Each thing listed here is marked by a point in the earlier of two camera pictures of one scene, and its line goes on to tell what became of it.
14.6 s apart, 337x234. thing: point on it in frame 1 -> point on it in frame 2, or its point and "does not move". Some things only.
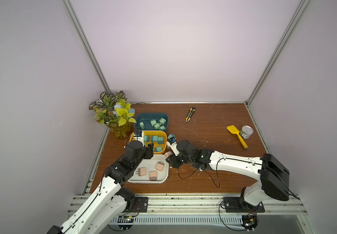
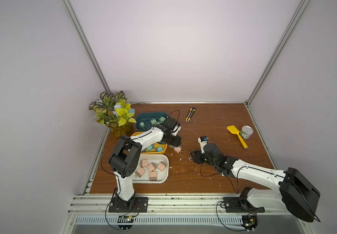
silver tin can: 246,131 does not move
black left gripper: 148,152 -> 177,141
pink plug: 153,176 does not move
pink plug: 167,153 -> 143,163
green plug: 153,122 does not move
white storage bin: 153,170 does not move
